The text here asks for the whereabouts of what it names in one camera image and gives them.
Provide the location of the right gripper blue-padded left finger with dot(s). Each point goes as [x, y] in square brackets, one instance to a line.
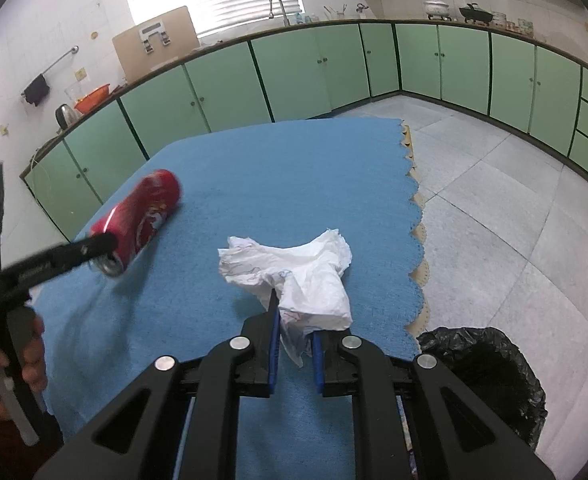
[239, 399]

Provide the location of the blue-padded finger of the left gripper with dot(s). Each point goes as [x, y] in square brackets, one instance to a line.
[57, 260]

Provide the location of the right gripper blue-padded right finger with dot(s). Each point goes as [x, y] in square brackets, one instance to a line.
[415, 419]

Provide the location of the white tissue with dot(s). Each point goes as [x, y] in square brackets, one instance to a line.
[307, 281]

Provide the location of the crushed red soda can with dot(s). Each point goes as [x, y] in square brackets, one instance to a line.
[136, 219]

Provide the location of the black trash bag bin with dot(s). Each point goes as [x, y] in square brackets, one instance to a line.
[493, 367]

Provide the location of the green lower kitchen cabinets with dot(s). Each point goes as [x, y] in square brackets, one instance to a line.
[306, 72]

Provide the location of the blue scalloped table cloth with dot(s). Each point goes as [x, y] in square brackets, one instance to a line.
[317, 216]

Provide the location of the steel electric kettle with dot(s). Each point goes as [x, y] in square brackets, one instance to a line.
[66, 116]

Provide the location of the dark hanging towel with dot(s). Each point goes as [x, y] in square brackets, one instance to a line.
[37, 91]

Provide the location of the orange plastic basin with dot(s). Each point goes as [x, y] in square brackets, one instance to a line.
[93, 99]

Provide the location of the metal towel bar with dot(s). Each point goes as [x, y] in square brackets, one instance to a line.
[70, 52]

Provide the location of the cardboard box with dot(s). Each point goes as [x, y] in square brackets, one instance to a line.
[147, 47]

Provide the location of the white cooking pot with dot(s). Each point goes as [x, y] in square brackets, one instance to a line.
[437, 10]

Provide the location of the black wok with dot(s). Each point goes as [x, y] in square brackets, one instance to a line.
[473, 13]

